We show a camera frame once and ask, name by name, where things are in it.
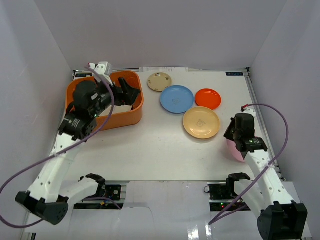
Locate cream round plate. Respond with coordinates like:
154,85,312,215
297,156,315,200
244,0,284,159
99,105,132,117

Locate pink round plate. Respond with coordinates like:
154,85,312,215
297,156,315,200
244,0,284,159
226,139,245,163

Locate yellow round plate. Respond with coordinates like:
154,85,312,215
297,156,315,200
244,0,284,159
182,106,221,140

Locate blue round plate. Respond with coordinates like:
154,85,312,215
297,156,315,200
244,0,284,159
160,85,195,114

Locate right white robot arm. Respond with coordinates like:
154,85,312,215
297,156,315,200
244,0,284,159
224,113,308,240

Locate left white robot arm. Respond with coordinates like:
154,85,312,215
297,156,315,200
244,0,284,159
15,77,141,225

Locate orange plastic bin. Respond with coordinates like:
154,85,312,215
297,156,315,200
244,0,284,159
65,70,144,131

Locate white paper sheets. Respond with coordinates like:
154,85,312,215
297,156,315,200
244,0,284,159
139,67,202,73

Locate small beige floral plate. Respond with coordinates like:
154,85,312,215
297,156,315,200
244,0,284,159
147,72,172,92

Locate orange round plate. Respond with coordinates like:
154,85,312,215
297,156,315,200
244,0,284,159
195,88,222,110

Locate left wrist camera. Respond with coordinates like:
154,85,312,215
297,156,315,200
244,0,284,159
87,61,113,85

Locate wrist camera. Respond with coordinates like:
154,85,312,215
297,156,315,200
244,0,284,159
87,61,113,85
241,104,257,118

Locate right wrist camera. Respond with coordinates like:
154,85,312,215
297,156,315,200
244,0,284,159
241,104,257,118

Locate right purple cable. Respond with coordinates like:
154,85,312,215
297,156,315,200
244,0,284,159
207,102,290,226

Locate purple cable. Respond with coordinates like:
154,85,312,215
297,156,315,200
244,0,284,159
0,63,116,230
207,102,290,226

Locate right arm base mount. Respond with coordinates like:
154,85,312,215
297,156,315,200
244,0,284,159
203,172,251,212

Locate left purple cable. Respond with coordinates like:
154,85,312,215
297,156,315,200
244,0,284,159
0,63,116,230

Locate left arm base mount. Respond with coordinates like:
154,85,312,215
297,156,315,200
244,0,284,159
74,184,127,210

